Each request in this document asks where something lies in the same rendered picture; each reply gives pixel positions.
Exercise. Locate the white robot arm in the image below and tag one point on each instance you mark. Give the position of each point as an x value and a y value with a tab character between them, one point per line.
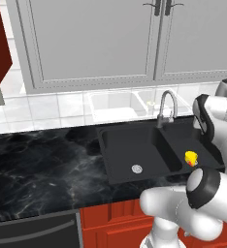
170	206

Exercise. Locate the black double basin sink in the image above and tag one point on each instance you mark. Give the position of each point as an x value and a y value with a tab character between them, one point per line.
131	148

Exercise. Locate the grey curved sink tap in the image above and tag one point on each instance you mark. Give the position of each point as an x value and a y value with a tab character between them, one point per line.
165	97

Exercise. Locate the yellow cup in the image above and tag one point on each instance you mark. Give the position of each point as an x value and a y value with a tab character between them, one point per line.
190	157

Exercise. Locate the red drawer front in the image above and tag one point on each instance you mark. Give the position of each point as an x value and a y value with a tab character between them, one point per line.
112	214

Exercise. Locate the red base cupboard door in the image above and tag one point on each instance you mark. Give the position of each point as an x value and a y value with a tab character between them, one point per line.
118	237

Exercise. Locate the black dishwasher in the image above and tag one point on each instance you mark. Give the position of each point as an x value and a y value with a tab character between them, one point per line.
31	231

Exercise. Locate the wide grey wall cupboard door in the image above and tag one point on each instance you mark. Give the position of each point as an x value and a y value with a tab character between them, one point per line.
92	38

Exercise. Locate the narrow grey wall cupboard door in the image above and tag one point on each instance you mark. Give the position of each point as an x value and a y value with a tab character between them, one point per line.
202	35

